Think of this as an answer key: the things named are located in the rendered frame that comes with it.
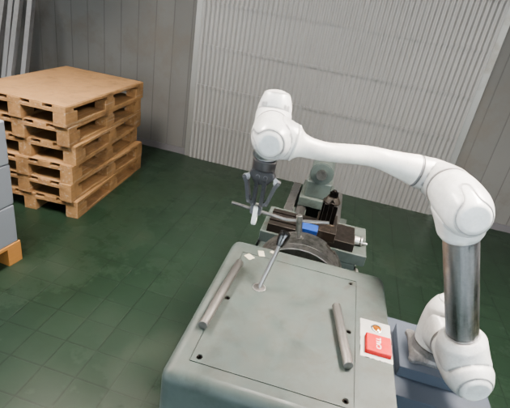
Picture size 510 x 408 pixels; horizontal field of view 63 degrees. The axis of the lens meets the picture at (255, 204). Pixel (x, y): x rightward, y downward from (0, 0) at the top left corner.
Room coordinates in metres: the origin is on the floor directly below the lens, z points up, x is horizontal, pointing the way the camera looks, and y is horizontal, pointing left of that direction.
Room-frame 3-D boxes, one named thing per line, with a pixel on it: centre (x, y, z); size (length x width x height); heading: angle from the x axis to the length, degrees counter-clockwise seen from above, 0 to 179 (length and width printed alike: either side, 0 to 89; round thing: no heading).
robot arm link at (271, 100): (1.24, -0.01, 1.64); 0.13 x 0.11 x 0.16; 0
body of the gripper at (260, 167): (1.25, -0.01, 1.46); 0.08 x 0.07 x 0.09; 81
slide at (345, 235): (1.86, -0.30, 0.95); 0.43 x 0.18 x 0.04; 81
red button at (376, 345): (0.77, -0.35, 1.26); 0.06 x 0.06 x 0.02; 81
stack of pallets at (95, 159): (3.76, 1.89, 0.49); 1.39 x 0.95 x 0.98; 174
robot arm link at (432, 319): (1.28, -0.79, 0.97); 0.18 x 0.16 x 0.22; 0
